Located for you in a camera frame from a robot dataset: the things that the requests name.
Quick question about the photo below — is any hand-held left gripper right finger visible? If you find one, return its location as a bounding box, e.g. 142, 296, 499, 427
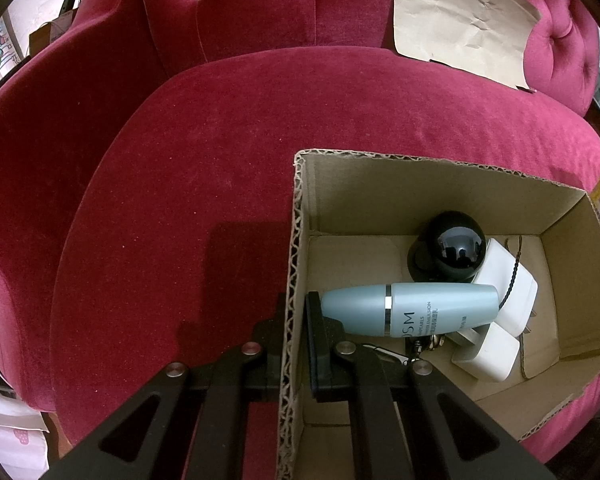
304, 291, 556, 480

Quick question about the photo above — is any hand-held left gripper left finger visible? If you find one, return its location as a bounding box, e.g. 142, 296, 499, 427
40, 291, 288, 480

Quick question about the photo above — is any light blue cosmetic bottle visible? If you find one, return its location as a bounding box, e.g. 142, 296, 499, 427
320, 282, 501, 339

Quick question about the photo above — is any cardboard box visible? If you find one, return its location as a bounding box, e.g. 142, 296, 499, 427
275, 148, 600, 480

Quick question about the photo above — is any black glossy ball camera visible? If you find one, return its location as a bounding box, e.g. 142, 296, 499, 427
407, 210, 488, 283

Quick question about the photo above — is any small white plug charger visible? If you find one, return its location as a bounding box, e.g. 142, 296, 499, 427
451, 322, 522, 383

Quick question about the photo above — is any large white plug charger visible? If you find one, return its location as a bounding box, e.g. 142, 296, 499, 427
472, 237, 539, 337

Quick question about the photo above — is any red velvet tufted sofa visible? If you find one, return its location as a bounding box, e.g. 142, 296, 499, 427
0, 0, 600, 466

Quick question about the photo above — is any white bag pink print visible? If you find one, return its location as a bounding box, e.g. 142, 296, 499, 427
0, 390, 48, 480

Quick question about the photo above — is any brown paper sheet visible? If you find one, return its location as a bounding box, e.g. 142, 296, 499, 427
393, 0, 541, 93

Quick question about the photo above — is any brown wooden furniture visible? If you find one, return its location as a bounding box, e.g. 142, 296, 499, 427
27, 10, 76, 56

